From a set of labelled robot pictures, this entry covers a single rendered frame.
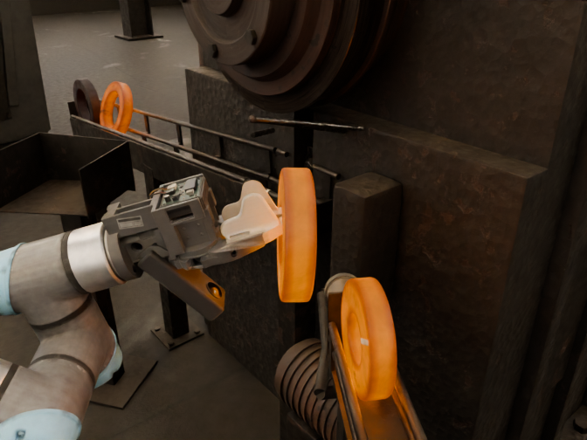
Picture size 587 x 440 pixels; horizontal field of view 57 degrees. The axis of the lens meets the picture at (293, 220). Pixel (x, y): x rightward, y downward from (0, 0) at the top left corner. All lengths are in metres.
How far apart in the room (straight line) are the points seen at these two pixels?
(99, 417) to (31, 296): 1.04
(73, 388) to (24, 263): 0.15
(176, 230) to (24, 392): 0.21
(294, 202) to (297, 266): 0.07
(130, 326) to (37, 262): 1.33
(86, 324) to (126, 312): 1.34
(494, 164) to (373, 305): 0.31
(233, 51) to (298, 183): 0.41
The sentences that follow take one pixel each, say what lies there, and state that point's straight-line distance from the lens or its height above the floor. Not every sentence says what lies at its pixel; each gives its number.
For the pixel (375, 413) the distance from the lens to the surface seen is 0.74.
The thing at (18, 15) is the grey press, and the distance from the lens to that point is 3.86.
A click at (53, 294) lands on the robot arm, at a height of 0.82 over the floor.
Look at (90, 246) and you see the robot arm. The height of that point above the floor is 0.87.
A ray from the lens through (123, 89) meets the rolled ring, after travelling 1.84.
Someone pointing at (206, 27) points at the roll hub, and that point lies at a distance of 1.02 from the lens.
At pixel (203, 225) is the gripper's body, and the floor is 0.89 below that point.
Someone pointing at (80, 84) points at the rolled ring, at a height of 0.74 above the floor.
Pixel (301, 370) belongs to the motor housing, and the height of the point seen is 0.52.
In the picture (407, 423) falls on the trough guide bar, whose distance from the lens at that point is 0.67.
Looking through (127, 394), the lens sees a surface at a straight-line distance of 1.70.
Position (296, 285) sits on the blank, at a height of 0.84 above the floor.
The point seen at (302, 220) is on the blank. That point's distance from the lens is 0.56.
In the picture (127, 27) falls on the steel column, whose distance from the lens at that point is 7.98.
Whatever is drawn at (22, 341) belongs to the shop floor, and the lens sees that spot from 2.02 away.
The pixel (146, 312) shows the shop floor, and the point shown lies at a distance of 2.01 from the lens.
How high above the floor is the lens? 1.16
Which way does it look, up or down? 27 degrees down
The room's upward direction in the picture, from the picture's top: straight up
